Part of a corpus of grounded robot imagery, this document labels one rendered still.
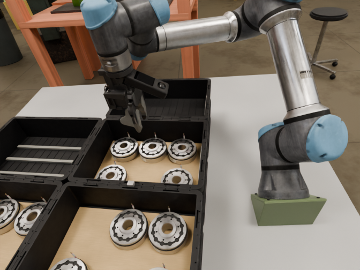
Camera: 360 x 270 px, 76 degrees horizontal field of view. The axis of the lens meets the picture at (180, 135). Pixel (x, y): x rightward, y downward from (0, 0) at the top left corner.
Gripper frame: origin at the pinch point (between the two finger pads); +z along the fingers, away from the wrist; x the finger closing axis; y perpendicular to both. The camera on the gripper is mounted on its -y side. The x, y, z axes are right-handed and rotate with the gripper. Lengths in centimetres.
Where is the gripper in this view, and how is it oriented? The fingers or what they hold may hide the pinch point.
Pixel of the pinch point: (143, 122)
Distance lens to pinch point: 73.7
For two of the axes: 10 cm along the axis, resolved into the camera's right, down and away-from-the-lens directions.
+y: -9.8, -0.3, 1.7
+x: -1.4, 7.3, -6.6
